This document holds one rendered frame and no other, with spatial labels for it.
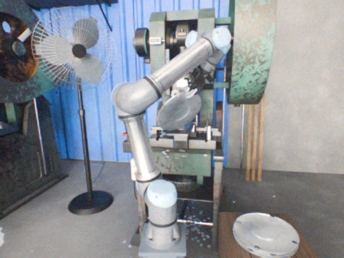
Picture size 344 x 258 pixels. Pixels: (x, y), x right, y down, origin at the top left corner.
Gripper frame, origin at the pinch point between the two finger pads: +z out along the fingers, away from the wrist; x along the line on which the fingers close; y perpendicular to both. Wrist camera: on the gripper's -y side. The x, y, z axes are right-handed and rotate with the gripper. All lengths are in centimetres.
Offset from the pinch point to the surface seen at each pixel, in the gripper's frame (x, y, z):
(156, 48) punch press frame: -39.4, -1.5, 0.7
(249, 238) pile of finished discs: 75, 4, 14
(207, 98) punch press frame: -11.9, -43.6, 20.8
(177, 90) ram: -16.1, -11.4, 14.1
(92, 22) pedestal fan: -96, 13, 25
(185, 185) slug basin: 35, -10, 53
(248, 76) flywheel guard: 11.4, -17.0, -25.0
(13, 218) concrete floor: -15, 78, 157
